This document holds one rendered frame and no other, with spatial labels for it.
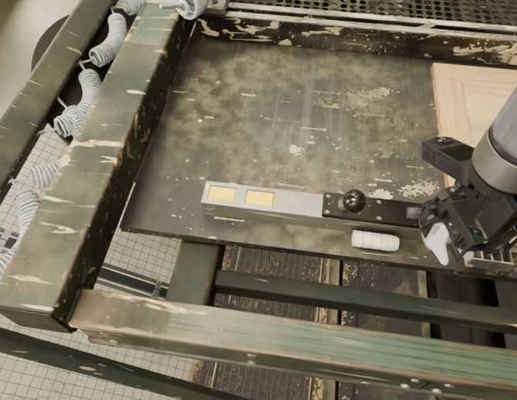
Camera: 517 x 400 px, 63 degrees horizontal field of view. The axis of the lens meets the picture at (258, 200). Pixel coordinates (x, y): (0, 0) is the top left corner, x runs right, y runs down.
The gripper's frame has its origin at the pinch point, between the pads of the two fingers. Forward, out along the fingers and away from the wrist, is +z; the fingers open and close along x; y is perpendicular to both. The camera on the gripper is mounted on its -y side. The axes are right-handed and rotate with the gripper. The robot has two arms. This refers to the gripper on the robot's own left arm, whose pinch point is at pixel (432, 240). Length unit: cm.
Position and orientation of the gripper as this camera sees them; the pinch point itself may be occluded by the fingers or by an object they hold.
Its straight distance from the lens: 68.5
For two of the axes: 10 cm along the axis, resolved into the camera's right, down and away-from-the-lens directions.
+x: 9.8, -1.7, 1.2
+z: 0.0, 5.5, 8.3
